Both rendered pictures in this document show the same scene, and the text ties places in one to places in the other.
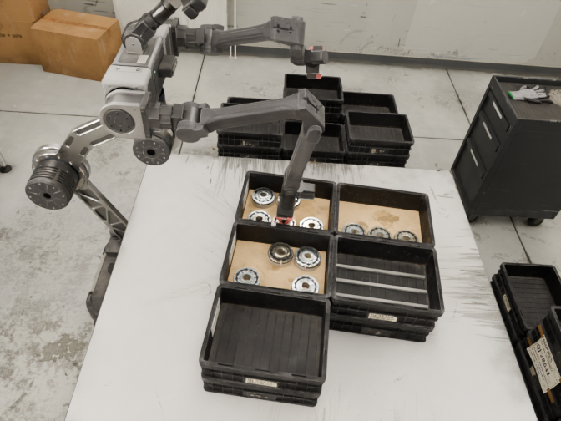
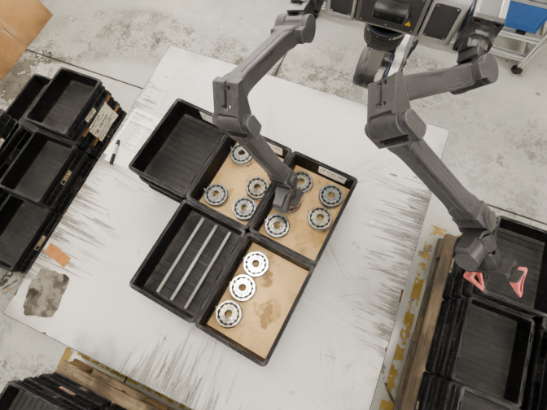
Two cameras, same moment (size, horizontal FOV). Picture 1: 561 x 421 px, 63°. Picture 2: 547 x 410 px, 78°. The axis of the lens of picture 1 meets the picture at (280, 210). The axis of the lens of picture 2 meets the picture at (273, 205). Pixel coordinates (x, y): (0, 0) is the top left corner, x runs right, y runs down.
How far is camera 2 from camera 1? 1.55 m
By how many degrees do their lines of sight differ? 55
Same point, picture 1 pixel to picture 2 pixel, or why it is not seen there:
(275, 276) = (239, 178)
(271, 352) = (179, 155)
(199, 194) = (376, 160)
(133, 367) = not seen: hidden behind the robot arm
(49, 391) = not seen: hidden behind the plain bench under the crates
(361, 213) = (283, 289)
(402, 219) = (260, 332)
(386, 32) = not seen: outside the picture
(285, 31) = (379, 98)
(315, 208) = (304, 243)
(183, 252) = (308, 134)
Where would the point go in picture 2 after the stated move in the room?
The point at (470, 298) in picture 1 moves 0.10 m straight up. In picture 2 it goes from (169, 364) to (160, 368)
